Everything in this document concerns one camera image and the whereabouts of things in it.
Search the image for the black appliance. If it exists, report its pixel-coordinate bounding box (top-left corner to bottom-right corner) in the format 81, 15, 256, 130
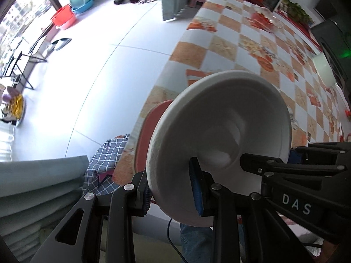
310, 19, 351, 88

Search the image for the black metal rack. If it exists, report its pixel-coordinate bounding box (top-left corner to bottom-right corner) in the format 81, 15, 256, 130
0, 36, 48, 91

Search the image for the person's leg in jeans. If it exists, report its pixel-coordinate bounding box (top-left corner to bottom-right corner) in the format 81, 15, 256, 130
179, 222, 246, 263

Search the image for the checkered printed tablecloth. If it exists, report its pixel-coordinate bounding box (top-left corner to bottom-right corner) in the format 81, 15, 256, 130
112, 0, 351, 192

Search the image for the white bowl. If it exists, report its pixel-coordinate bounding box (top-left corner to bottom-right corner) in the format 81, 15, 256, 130
313, 53, 336, 87
146, 71, 292, 228

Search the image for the blue plaid cloth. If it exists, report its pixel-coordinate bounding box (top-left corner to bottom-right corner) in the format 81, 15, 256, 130
82, 134, 131, 198

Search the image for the green potted plant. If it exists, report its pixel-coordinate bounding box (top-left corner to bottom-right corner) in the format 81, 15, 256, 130
282, 0, 314, 26

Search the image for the blue plastic basin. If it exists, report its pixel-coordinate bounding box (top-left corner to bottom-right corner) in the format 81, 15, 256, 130
72, 0, 96, 14

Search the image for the grey-green pleated cloth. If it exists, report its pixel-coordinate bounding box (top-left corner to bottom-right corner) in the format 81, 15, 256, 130
0, 155, 91, 252

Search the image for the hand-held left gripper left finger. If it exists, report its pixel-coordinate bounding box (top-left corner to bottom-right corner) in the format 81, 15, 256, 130
27, 171, 152, 263

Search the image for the black cable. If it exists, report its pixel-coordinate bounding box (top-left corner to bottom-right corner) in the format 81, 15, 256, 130
167, 218, 187, 263

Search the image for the yellow dish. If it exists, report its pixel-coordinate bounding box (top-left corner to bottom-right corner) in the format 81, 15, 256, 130
9, 94, 26, 121

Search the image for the pink plate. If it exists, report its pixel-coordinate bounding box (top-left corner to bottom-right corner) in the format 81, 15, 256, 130
134, 100, 176, 181

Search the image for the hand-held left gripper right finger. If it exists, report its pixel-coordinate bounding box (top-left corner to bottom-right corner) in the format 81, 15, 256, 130
189, 157, 313, 263

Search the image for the red plastic basin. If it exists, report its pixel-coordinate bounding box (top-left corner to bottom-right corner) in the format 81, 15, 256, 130
50, 4, 77, 30

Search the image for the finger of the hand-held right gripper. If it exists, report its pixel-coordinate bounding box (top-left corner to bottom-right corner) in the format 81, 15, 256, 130
290, 142, 351, 165
240, 153, 351, 176

